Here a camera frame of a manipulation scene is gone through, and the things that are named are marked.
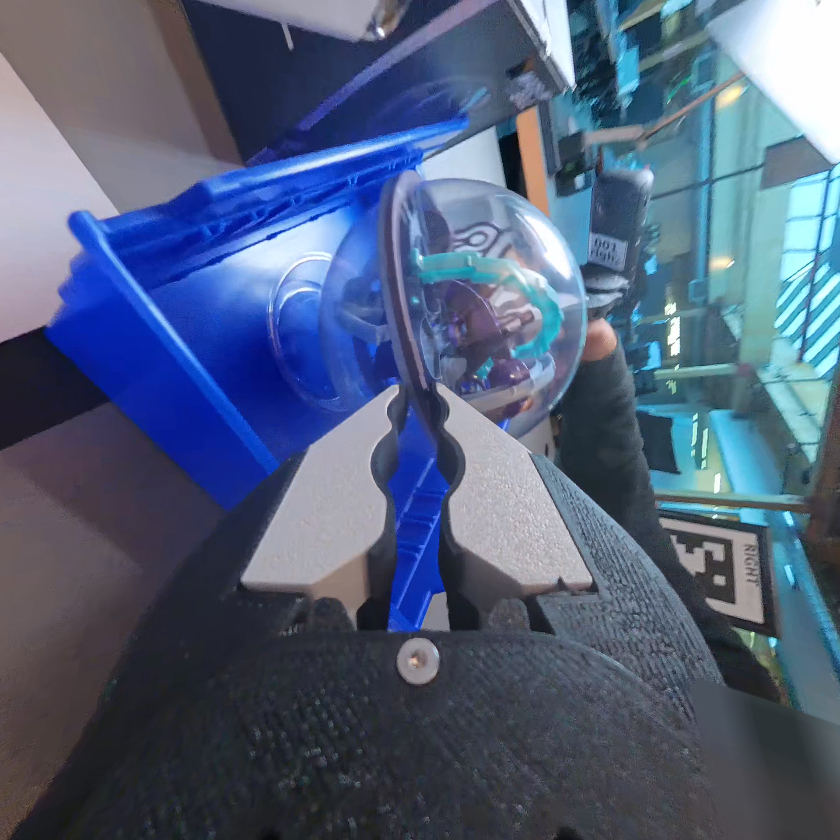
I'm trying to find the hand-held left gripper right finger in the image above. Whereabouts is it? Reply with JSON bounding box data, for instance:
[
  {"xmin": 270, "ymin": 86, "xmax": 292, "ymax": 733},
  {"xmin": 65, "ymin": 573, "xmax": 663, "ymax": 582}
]
[{"xmin": 433, "ymin": 385, "xmax": 596, "ymax": 632}]

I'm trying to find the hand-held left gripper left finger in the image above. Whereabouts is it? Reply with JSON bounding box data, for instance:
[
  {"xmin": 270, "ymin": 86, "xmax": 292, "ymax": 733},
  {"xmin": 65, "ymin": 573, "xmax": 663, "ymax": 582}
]
[{"xmin": 240, "ymin": 385, "xmax": 406, "ymax": 630}]

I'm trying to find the clear maze ball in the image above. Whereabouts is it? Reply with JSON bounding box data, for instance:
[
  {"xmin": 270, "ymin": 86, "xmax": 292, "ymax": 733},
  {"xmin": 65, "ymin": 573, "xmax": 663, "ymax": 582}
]
[{"xmin": 272, "ymin": 171, "xmax": 588, "ymax": 442}]

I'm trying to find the blue plastic bin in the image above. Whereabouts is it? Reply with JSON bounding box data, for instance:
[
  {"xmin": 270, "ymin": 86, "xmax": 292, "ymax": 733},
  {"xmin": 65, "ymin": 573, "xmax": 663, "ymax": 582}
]
[{"xmin": 45, "ymin": 117, "xmax": 473, "ymax": 634}]

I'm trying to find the person's right hand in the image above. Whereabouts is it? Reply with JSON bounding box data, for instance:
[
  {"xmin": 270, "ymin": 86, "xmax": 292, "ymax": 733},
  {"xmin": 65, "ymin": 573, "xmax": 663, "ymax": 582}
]
[{"xmin": 559, "ymin": 320, "xmax": 651, "ymax": 434}]

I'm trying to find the orange edged desk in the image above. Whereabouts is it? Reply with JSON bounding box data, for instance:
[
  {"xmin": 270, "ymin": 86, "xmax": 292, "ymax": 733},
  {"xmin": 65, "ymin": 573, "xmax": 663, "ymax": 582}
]
[{"xmin": 515, "ymin": 105, "xmax": 559, "ymax": 221}]

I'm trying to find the printed marker tag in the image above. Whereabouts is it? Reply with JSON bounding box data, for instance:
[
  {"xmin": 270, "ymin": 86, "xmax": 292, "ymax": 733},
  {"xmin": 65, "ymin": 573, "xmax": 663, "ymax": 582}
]
[{"xmin": 658, "ymin": 511, "xmax": 780, "ymax": 639}]

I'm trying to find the black toy packaging box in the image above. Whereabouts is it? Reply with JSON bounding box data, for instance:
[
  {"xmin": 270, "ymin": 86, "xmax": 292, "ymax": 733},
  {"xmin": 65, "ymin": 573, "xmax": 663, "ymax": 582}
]
[{"xmin": 182, "ymin": 0, "xmax": 578, "ymax": 165}]

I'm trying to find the pale display board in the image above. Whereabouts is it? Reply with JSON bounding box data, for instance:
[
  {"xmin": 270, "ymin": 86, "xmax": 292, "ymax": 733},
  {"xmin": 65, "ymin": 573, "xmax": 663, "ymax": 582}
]
[{"xmin": 197, "ymin": 0, "xmax": 403, "ymax": 43}]

